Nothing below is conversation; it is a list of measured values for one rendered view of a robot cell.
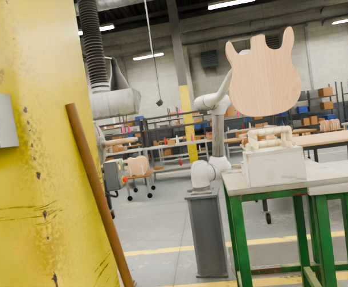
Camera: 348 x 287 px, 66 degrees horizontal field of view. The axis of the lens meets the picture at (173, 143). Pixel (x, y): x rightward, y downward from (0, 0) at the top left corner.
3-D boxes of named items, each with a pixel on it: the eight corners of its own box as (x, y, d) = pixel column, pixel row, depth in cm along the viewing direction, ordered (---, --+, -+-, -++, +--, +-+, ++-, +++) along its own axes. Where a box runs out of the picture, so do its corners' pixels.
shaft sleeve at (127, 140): (106, 140, 163) (107, 144, 164) (104, 142, 160) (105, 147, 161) (134, 136, 161) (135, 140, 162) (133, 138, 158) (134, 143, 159)
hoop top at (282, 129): (250, 137, 133) (250, 131, 133) (249, 137, 136) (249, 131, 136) (292, 131, 130) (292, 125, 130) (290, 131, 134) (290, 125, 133)
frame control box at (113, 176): (85, 204, 181) (79, 167, 179) (97, 196, 202) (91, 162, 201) (120, 200, 178) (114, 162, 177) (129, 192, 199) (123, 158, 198)
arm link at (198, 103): (201, 93, 209) (215, 91, 215) (189, 97, 225) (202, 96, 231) (203, 109, 210) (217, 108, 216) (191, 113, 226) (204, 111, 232)
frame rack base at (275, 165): (250, 188, 133) (246, 154, 132) (245, 181, 148) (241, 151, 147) (307, 181, 130) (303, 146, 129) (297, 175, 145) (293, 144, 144)
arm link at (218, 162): (204, 177, 246) (222, 173, 257) (215, 183, 233) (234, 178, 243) (203, 93, 228) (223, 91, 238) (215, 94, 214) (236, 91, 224)
